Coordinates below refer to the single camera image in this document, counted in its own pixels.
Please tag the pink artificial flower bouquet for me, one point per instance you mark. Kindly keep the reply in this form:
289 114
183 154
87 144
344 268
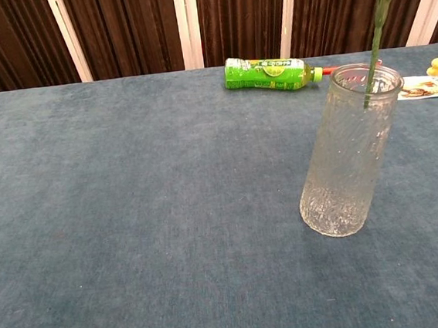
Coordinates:
378 28

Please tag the blue tablecloth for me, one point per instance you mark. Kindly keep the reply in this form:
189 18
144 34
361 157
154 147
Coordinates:
131 219

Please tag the transparent textured glass vase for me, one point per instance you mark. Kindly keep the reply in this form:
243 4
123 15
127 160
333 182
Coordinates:
346 159

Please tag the green tea bottle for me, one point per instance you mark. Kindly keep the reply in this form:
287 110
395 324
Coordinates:
268 73

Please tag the red coiled stick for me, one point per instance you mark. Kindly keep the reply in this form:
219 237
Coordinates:
328 70

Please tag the dark brown pleated curtain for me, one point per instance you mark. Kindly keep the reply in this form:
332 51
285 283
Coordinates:
132 29

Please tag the food picture card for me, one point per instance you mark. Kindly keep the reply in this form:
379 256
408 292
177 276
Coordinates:
427 87

